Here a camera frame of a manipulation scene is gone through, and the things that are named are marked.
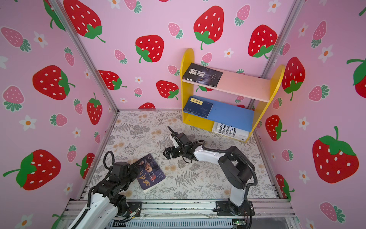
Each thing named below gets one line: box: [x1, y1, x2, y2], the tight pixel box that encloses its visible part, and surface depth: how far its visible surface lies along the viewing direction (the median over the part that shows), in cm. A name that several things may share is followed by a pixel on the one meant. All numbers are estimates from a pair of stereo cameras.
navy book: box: [183, 95, 214, 118], surface depth 101 cm
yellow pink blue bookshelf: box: [181, 48, 286, 143], surface depth 85 cm
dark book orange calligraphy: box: [131, 153, 166, 194], surface depth 87 cm
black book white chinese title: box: [182, 62, 224, 88], surface depth 83 cm
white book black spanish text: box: [212, 121, 250, 142], surface depth 100 cm
